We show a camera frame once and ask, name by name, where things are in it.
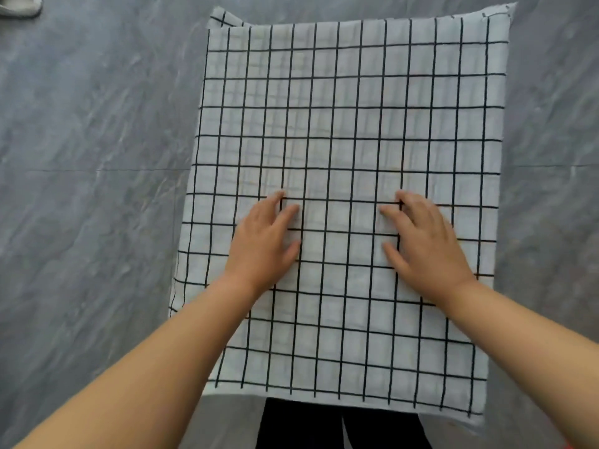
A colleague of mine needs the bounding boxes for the person's left hand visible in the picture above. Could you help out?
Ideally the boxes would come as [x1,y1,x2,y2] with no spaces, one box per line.
[223,190,303,301]

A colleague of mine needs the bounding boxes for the person's right hand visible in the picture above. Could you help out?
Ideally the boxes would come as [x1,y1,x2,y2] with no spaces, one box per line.
[377,190,478,307]

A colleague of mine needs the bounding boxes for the black white checked tablecloth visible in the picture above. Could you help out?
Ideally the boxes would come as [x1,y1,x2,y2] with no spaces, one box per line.
[169,2,518,428]

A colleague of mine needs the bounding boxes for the person's left forearm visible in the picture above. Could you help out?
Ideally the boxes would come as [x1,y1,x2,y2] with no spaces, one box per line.
[14,273,258,449]

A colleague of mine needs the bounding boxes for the person's right forearm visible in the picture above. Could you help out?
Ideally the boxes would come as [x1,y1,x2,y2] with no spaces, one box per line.
[442,278,599,445]

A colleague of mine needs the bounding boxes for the person's black trousers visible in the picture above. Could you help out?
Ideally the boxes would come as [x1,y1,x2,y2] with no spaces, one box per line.
[255,398,434,449]

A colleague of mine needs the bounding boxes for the grey white slipper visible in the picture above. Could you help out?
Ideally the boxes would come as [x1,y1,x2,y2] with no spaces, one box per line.
[0,0,43,18]

